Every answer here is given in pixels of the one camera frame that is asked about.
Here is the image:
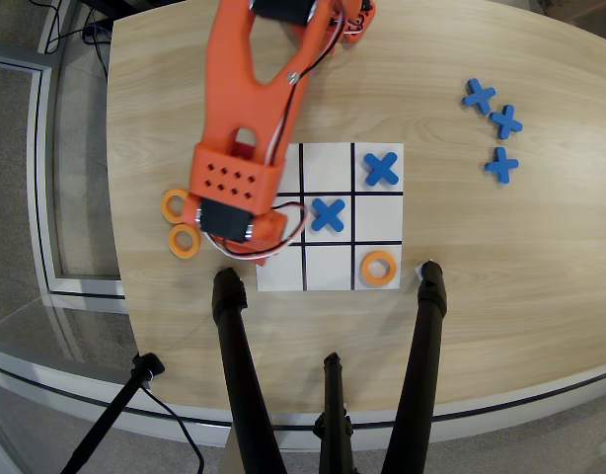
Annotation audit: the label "orange foam ring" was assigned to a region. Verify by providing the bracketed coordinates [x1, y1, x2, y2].
[160, 189, 191, 223]
[360, 250, 399, 288]
[168, 223, 202, 259]

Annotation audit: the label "black stand pole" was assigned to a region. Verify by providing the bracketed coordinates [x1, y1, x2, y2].
[60, 353, 166, 474]

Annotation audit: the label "grey metal floor frame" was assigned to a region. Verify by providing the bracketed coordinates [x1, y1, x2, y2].
[0, 53, 126, 300]

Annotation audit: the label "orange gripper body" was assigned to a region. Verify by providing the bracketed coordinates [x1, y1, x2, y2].
[182, 197, 289, 268]

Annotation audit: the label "white tic-tac-toe board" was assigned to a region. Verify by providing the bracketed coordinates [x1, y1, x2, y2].
[256, 142, 406, 292]

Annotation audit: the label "thin black tripod leg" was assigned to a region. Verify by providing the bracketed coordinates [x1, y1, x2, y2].
[312, 352, 356, 474]

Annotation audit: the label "blue foam cross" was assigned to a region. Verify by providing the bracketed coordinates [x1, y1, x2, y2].
[484, 146, 520, 186]
[461, 78, 497, 116]
[310, 197, 346, 233]
[363, 151, 401, 188]
[489, 104, 524, 141]

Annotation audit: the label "black floor cables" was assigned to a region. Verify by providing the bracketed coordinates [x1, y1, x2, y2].
[36, 0, 112, 78]

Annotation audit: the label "black stand cable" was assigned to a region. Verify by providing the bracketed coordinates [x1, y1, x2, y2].
[139, 384, 205, 474]

